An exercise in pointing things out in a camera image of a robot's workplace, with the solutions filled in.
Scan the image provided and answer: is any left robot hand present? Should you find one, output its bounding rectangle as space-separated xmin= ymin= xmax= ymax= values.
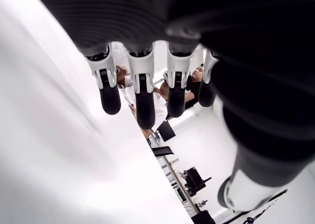
xmin=29 ymin=0 xmax=315 ymax=214

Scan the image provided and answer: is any person in black shirt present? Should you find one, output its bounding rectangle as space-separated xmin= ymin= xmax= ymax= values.
xmin=184 ymin=64 xmax=206 ymax=109

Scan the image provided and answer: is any person in white shirt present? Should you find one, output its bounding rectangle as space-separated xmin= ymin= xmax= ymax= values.
xmin=115 ymin=65 xmax=170 ymax=137

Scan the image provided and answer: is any black flat tablet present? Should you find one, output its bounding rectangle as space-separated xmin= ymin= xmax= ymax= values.
xmin=153 ymin=146 xmax=174 ymax=157

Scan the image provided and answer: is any long metal workbench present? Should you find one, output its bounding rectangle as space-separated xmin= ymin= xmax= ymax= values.
xmin=147 ymin=135 xmax=205 ymax=215

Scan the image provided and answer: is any black bench device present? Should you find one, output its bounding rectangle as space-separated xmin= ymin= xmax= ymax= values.
xmin=183 ymin=166 xmax=212 ymax=195

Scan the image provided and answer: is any black tripod stand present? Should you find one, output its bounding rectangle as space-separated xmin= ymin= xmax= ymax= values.
xmin=233 ymin=189 xmax=288 ymax=224

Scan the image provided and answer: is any black box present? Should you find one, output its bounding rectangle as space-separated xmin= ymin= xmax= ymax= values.
xmin=190 ymin=210 xmax=217 ymax=224

